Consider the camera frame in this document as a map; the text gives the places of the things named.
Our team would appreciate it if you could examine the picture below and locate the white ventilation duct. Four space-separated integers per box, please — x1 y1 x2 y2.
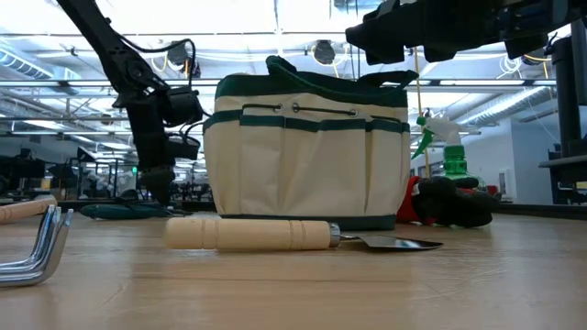
0 48 83 83

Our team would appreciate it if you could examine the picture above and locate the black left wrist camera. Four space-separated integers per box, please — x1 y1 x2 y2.
166 134 202 161

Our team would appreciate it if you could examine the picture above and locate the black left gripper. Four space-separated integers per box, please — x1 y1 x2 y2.
127 89 178 206

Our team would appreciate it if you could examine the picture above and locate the silver ventilation duct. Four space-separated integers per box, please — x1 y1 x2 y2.
460 85 559 128

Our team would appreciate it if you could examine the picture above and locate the cream green-trimmed gardening bag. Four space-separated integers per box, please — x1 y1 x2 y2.
203 54 420 232

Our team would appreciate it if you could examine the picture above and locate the chrome pronged hand rake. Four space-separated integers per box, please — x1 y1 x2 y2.
0 204 74 289

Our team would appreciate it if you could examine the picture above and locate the black table frame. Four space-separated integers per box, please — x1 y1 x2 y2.
57 199 587 219

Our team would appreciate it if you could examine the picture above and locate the grey side desk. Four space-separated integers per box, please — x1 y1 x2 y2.
538 154 587 206

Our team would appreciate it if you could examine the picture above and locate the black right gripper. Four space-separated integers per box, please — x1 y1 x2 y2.
345 0 505 65

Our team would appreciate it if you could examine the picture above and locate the red black gardening glove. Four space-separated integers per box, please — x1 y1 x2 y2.
396 175 501 229

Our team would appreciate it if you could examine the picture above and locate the wooden handled steel trowel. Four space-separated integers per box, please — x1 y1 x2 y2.
163 216 445 252

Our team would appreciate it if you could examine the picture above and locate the wooden handled garden tool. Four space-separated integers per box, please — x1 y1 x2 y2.
0 195 59 226

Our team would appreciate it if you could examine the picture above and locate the green white spray bottle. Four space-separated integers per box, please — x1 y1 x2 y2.
411 114 488 190

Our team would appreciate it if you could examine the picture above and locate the black monitor stand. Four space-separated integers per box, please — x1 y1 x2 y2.
551 20 587 160

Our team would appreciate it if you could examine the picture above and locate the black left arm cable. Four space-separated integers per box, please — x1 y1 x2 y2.
116 34 199 93

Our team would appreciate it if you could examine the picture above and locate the black ceiling cord reel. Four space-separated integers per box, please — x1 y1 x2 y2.
313 39 338 66
522 45 551 68
165 39 202 79

